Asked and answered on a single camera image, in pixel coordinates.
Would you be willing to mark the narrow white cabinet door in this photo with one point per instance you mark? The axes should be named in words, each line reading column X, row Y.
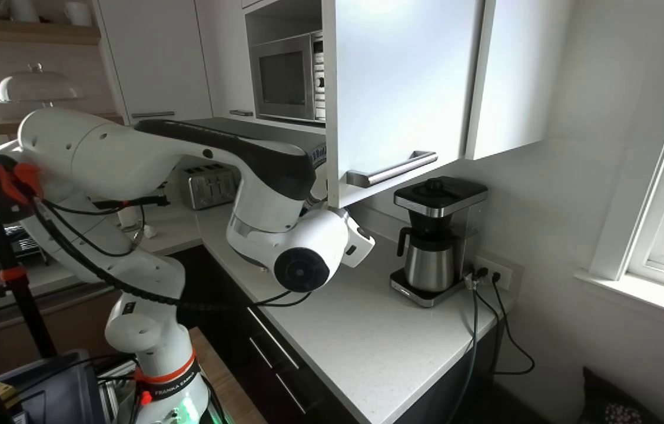
column 516, row 79

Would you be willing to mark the silver toaster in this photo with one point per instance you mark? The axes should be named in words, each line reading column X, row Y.
column 211, row 188

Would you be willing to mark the silver microwave oven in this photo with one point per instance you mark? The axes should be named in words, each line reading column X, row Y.
column 285, row 79

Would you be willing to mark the white window frame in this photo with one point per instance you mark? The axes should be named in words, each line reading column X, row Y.
column 638, row 236

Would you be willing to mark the dark floral cushion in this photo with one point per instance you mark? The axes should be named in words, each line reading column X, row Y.
column 611, row 404

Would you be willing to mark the wooden wall shelf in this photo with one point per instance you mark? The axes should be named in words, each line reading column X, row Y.
column 6, row 125
column 26, row 31

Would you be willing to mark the white jar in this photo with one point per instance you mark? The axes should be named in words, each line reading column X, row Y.
column 24, row 9

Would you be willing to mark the steel and black coffee maker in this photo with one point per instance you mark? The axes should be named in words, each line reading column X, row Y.
column 433, row 251

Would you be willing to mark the white double power outlet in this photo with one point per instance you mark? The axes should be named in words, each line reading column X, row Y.
column 498, row 271

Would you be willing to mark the kitchen base cabinet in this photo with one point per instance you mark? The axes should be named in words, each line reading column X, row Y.
column 227, row 330

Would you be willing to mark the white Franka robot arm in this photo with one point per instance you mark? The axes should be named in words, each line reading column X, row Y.
column 112, row 165

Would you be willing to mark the white mug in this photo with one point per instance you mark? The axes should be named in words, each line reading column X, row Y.
column 77, row 10

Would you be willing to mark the open white cabinet door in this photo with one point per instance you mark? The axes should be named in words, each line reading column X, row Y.
column 404, row 86

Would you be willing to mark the closed white cabinet door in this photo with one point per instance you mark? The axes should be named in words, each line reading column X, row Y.
column 159, row 59

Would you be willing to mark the white wall cabinet carcass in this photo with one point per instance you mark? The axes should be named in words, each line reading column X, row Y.
column 227, row 55

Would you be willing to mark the glass cake dome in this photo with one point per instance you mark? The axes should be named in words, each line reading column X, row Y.
column 33, row 86

